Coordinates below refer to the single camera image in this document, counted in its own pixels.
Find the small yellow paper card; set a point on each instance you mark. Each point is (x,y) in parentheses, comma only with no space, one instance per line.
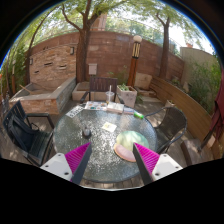
(109,127)

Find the colourful watercolour palette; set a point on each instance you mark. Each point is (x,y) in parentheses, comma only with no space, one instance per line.
(93,105)

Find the white book stack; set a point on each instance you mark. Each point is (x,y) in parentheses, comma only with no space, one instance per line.
(115,107)

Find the white square planter box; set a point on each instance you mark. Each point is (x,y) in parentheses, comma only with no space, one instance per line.
(127,95)

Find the black wicker right chair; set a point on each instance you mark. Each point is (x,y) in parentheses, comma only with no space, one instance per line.
(171,128)

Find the central tree trunk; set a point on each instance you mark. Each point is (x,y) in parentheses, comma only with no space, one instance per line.
(90,10)

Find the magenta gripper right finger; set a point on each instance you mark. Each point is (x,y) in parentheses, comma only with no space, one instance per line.
(153,166)

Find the right tree trunk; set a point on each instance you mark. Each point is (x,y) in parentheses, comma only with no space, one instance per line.
(165,52)

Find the round glass patio table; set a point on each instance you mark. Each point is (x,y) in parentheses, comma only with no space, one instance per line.
(104,165)

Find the dark computer mouse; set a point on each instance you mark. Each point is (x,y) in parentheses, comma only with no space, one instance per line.
(86,132)

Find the wooden lamp post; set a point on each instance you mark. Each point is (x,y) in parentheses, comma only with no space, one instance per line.
(134,60)

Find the dark wooden far chair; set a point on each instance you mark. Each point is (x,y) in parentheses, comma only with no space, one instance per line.
(102,84)

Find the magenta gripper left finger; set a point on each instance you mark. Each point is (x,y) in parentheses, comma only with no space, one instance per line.
(70,166)

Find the black white patterned card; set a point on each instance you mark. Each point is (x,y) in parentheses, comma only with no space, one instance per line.
(73,112)

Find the green marker pen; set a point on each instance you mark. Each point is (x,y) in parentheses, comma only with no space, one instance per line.
(138,115)

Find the stone raised planter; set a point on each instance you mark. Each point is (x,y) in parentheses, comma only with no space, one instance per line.
(43,101)

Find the black slatted left chair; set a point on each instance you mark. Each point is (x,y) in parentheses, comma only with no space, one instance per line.
(34,143)

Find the curved wooden bench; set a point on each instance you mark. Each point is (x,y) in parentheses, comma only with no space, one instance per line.
(198,119)

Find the grey wall box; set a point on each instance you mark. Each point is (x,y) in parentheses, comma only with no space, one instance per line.
(92,69)

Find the plastic cup with straw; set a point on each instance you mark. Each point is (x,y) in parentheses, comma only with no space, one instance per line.
(109,95)

